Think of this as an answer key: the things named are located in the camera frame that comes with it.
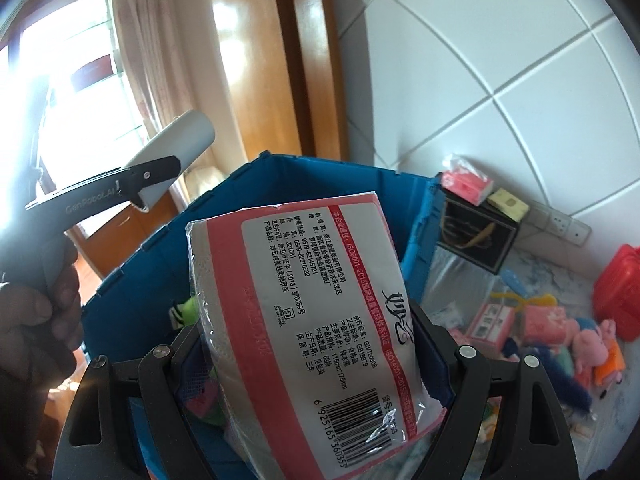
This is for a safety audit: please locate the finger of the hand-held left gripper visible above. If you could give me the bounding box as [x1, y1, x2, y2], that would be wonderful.
[119, 156, 181, 210]

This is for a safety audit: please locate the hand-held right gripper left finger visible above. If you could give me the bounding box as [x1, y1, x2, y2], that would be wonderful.
[52, 322, 221, 480]

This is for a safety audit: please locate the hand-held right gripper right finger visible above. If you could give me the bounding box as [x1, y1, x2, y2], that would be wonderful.
[410, 300, 578, 480]

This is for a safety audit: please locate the white paper roll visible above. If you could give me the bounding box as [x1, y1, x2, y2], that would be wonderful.
[125, 110, 216, 211]

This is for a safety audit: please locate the green frog plush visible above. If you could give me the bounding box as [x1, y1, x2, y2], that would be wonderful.
[170, 295, 201, 331]

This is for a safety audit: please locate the pastel pink green packet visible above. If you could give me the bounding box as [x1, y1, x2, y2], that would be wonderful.
[185, 380, 226, 426]

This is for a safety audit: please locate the large pink white tissue pack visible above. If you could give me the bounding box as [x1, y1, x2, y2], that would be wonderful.
[185, 190, 448, 480]

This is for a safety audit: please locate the blue plastic storage crate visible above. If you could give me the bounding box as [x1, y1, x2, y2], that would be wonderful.
[82, 154, 446, 480]

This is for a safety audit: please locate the person's left hand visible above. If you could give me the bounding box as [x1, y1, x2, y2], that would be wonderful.
[0, 260, 86, 386]

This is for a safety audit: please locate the clear wrapped tissue pack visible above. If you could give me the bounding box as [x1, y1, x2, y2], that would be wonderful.
[430, 300, 471, 331]

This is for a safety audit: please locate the pink barcode tissue pack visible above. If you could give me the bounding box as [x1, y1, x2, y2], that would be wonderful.
[467, 302, 516, 343]

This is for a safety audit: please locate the light blue plastic toy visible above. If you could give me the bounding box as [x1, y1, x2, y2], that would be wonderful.
[501, 269, 532, 297]

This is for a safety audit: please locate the window with metal bars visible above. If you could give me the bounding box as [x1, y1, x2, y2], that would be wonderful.
[0, 0, 151, 241]

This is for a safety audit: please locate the black gift box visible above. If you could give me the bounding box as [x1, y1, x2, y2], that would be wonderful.
[435, 195, 521, 276]

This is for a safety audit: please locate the dark blue feather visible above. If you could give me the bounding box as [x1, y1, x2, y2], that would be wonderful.
[540, 345, 593, 408]

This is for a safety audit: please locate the beige curtain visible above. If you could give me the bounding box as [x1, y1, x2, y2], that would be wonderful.
[107, 0, 241, 211]

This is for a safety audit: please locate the white blue printed tablecloth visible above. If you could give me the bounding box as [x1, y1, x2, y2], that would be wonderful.
[420, 245, 640, 480]

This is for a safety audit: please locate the pig plush blue shirt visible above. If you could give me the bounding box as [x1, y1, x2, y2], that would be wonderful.
[570, 316, 601, 391]

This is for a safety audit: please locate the clear plastic packet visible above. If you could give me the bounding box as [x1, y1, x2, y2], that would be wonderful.
[570, 405, 598, 441]

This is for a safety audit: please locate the yellow flat packet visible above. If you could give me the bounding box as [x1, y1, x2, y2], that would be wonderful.
[487, 188, 530, 221]

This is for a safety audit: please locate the pig plush orange dress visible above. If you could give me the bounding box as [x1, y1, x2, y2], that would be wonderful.
[595, 319, 627, 387]

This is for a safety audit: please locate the red toy suitcase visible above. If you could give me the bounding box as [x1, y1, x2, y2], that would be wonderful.
[592, 244, 640, 341]

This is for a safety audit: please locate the yellow plastic strap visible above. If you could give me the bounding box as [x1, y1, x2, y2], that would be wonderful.
[489, 291, 556, 311]

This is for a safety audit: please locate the white wall socket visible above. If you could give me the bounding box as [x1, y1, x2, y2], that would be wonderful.
[547, 208, 571, 237]
[569, 220, 592, 248]
[526, 200, 551, 227]

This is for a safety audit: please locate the wooden wall column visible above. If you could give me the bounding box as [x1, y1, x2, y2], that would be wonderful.
[210, 0, 371, 181]

